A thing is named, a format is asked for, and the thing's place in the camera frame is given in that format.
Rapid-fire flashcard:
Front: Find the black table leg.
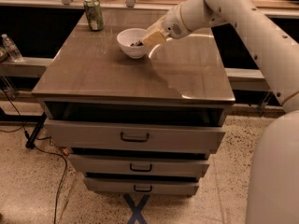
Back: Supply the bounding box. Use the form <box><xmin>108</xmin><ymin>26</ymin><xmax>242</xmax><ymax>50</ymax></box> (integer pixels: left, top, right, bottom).
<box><xmin>24</xmin><ymin>113</ymin><xmax>47</xmax><ymax>149</ymax></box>

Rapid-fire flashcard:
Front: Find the top grey drawer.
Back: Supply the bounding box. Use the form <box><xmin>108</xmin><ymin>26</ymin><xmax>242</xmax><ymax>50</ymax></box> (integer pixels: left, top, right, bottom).
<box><xmin>45</xmin><ymin>119</ymin><xmax>225</xmax><ymax>153</ymax></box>

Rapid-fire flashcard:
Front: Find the grey drawer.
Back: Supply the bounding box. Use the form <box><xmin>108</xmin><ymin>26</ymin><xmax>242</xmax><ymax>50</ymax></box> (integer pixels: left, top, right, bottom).
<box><xmin>45</xmin><ymin>119</ymin><xmax>225</xmax><ymax>153</ymax></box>
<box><xmin>83</xmin><ymin>177</ymin><xmax>199</xmax><ymax>196</ymax></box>
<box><xmin>69</xmin><ymin>154</ymin><xmax>209</xmax><ymax>179</ymax></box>

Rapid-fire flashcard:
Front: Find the black floor cable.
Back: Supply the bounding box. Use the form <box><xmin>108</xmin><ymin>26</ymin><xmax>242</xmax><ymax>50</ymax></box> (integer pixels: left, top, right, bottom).
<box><xmin>0</xmin><ymin>87</ymin><xmax>69</xmax><ymax>224</ymax></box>

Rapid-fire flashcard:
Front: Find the grey drawer cabinet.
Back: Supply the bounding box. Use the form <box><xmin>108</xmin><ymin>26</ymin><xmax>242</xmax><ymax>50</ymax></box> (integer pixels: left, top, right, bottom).
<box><xmin>33</xmin><ymin>10</ymin><xmax>235</xmax><ymax>183</ymax></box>

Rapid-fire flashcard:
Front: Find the bottom grey drawer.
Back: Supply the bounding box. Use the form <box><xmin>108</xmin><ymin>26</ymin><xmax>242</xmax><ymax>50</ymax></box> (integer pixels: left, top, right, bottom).
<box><xmin>83</xmin><ymin>177</ymin><xmax>199</xmax><ymax>196</ymax></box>

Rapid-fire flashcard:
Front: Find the dark rxbar chocolate wrapper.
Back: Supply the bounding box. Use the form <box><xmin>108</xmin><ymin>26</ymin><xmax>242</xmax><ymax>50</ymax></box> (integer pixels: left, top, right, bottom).
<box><xmin>130</xmin><ymin>40</ymin><xmax>144</xmax><ymax>47</ymax></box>

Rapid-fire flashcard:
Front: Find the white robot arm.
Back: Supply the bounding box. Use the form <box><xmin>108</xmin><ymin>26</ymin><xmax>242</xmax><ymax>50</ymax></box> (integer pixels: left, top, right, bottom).
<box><xmin>142</xmin><ymin>0</ymin><xmax>299</xmax><ymax>224</ymax></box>

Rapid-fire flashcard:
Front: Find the blue tape cross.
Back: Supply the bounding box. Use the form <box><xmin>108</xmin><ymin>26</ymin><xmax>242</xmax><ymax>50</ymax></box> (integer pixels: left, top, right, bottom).
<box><xmin>123</xmin><ymin>194</ymin><xmax>150</xmax><ymax>224</ymax></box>

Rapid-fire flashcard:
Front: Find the green soda can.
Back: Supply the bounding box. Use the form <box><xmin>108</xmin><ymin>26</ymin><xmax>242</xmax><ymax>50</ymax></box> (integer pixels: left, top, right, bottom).
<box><xmin>83</xmin><ymin>0</ymin><xmax>104</xmax><ymax>31</ymax></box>

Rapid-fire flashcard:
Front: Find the clear plastic water bottle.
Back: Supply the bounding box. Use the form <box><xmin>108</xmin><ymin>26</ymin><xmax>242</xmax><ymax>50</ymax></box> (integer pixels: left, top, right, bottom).
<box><xmin>2</xmin><ymin>34</ymin><xmax>23</xmax><ymax>63</ymax></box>

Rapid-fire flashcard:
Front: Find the middle grey drawer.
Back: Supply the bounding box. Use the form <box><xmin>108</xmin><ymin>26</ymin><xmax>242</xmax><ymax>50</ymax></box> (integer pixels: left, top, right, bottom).
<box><xmin>69</xmin><ymin>154</ymin><xmax>209</xmax><ymax>179</ymax></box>

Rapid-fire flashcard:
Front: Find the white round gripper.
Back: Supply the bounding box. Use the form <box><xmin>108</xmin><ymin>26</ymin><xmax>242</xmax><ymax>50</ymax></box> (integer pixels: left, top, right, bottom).
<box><xmin>142</xmin><ymin>5</ymin><xmax>191</xmax><ymax>47</ymax></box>

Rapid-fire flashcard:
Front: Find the white bowl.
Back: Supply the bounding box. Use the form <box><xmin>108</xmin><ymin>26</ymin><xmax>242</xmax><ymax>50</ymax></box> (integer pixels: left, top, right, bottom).
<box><xmin>117</xmin><ymin>28</ymin><xmax>150</xmax><ymax>59</ymax></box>

